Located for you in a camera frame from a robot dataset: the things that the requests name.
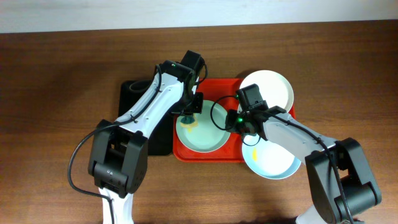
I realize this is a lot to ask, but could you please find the white plate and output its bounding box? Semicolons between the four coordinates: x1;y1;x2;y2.
239;70;294;112

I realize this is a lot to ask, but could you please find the red plastic tray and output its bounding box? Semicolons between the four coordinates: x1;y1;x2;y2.
173;78;244;162

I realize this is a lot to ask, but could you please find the green and yellow sponge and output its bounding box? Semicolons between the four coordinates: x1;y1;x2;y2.
180;114;198;128

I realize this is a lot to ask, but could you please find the light blue plate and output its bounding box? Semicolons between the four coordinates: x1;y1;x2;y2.
242;135;302;180

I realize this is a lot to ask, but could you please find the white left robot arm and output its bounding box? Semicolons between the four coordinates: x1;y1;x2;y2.
88;57;206;223

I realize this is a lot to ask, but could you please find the pale green plate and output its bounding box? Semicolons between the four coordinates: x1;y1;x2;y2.
176;100;230;153

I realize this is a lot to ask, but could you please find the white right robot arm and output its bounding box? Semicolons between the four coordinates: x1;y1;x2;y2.
225;106;382;223

